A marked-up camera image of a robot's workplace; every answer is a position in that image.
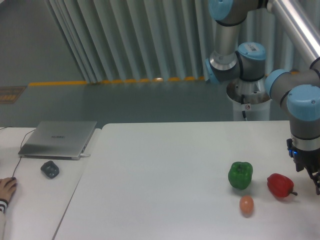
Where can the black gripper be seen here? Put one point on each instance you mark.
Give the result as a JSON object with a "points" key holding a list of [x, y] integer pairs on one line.
{"points": [[306, 159]]}

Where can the striped sleeve forearm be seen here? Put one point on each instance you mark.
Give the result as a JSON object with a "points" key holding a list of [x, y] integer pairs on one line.
{"points": [[3, 207]]}

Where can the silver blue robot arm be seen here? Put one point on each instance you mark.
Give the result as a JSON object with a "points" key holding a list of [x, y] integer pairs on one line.
{"points": [[297, 94]]}

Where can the person's hand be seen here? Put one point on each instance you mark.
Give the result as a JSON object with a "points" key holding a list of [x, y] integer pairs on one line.
{"points": [[6, 192]]}

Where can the red bell pepper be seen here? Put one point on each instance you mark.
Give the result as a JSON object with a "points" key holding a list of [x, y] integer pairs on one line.
{"points": [[280, 186]]}

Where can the brown egg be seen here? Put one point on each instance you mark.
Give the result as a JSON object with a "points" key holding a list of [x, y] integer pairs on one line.
{"points": [[246, 205]]}

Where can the green bell pepper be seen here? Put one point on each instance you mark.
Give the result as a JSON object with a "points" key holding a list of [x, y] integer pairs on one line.
{"points": [[240, 175]]}

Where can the white folded curtain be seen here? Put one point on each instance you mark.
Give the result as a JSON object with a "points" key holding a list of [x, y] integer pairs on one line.
{"points": [[135, 40]]}

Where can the silver closed laptop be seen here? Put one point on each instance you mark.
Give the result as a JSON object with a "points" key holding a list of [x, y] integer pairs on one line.
{"points": [[61, 140]]}

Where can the small black device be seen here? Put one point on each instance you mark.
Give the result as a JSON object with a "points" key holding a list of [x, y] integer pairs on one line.
{"points": [[50, 169]]}

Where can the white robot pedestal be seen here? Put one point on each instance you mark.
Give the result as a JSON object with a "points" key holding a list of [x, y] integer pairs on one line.
{"points": [[250, 101]]}

